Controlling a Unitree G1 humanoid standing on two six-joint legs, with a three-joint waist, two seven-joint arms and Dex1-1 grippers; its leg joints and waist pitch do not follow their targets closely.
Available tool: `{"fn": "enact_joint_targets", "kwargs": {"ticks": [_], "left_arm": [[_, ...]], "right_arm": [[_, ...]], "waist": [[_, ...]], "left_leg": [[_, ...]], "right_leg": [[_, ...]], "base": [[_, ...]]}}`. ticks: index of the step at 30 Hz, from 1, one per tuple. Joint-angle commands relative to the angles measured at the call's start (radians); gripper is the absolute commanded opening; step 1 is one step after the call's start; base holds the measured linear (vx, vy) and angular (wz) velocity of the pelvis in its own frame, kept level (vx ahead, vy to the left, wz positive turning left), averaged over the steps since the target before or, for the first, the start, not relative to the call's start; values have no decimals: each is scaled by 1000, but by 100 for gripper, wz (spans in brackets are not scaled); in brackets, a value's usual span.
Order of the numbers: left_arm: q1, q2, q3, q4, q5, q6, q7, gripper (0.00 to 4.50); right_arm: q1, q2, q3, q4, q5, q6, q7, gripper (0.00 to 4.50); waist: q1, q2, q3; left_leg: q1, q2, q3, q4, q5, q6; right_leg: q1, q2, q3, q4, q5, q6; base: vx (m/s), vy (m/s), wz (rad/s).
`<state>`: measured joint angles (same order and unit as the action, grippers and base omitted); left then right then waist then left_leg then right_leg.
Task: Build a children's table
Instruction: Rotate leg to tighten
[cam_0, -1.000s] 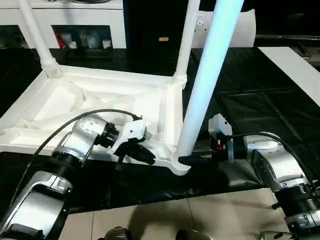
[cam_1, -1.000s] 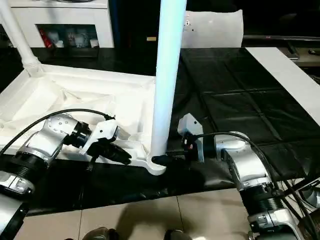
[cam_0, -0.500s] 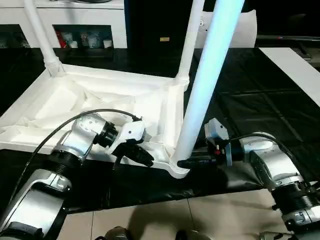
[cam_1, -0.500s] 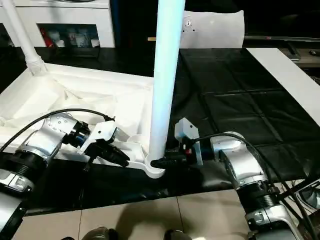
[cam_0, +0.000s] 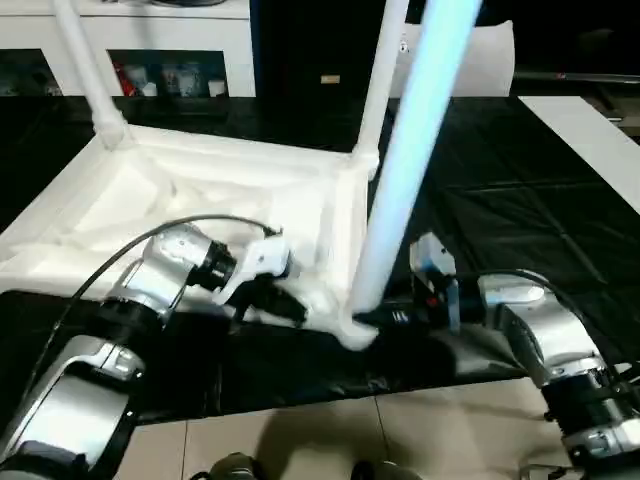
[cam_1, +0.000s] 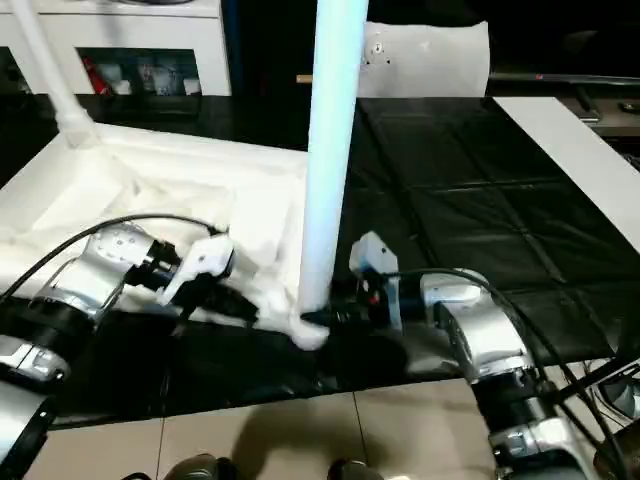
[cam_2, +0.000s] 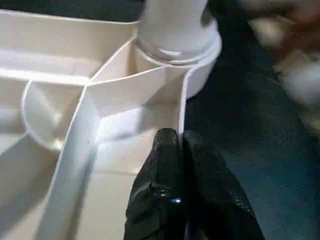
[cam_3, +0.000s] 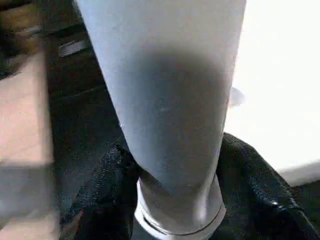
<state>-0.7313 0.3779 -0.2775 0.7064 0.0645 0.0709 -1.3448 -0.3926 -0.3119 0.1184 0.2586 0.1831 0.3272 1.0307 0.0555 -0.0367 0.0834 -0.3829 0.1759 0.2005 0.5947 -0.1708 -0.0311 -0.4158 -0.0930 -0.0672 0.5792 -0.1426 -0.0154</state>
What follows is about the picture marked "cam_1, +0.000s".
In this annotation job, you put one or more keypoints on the white plastic table top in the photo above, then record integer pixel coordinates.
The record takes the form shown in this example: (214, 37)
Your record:
(150, 190)

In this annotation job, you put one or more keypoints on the white plastic table leg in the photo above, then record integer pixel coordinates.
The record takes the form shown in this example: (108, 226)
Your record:
(45, 70)
(330, 150)

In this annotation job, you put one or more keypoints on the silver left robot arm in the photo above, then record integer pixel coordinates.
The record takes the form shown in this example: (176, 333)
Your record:
(80, 280)

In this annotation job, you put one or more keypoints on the black work mat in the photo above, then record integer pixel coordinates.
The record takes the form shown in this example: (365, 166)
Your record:
(480, 220)

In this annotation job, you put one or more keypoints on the black stand leg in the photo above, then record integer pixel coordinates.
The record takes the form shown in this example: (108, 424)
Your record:
(600, 378)

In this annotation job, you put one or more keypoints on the small tan label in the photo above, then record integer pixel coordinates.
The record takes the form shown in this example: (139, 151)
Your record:
(303, 78)

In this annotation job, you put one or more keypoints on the white flat board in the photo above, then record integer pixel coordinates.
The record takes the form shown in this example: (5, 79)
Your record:
(580, 160)

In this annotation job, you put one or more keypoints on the white plastic bag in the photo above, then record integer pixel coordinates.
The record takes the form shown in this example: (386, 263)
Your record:
(430, 60)

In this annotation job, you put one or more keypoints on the white cabinet with glass doors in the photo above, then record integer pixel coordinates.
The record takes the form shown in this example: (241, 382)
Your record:
(150, 45)

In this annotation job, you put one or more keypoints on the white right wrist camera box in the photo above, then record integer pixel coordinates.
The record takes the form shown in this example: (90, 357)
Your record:
(372, 255)

